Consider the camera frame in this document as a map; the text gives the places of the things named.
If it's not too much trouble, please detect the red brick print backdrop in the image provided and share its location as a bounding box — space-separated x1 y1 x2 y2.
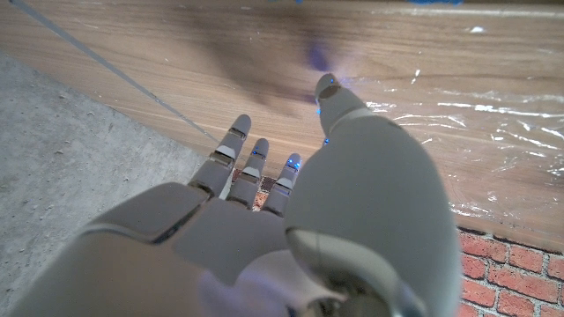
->
231 169 564 317

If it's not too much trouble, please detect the clear plastic wrap sheet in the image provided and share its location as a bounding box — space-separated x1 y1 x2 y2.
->
343 74 564 221

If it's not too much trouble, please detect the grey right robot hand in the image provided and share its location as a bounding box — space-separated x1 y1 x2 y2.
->
8 72 463 317

